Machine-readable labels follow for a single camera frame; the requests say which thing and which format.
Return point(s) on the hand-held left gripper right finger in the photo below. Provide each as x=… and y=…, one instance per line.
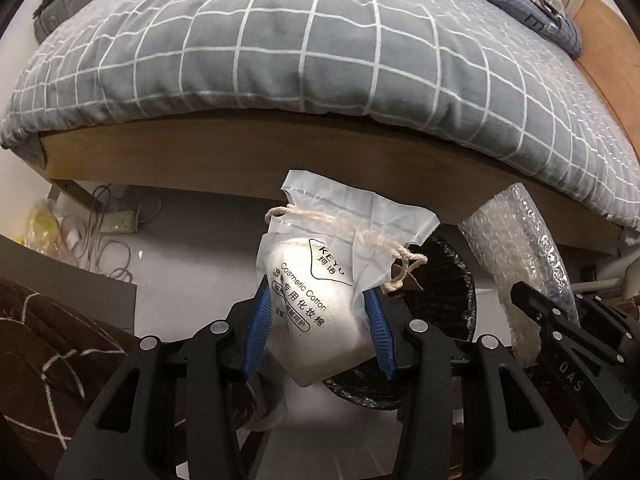
x=380, y=335

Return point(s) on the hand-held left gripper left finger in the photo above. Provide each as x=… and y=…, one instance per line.
x=257, y=330

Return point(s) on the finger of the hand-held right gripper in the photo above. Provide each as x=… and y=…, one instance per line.
x=537, y=310
x=607, y=327

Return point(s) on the clear bubble wrap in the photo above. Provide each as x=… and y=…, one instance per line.
x=515, y=260

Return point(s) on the white cotton pad bag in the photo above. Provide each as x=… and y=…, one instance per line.
x=320, y=320

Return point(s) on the black lined trash bin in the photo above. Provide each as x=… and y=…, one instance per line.
x=450, y=300

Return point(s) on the white power strip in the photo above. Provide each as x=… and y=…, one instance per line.
x=117, y=221

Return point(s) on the dark grey board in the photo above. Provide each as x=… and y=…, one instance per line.
x=65, y=280

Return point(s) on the brown patterned cloth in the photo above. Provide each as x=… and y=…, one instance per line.
x=45, y=350

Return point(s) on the yellow plastic bag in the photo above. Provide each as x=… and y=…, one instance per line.
x=37, y=227

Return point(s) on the wooden headboard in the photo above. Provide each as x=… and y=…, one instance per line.
x=610, y=70

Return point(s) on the grey suitcase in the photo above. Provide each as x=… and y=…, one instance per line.
x=75, y=0

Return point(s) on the white metal frame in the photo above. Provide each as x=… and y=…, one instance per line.
x=615, y=270

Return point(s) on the wooden bed frame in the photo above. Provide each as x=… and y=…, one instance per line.
x=200, y=160

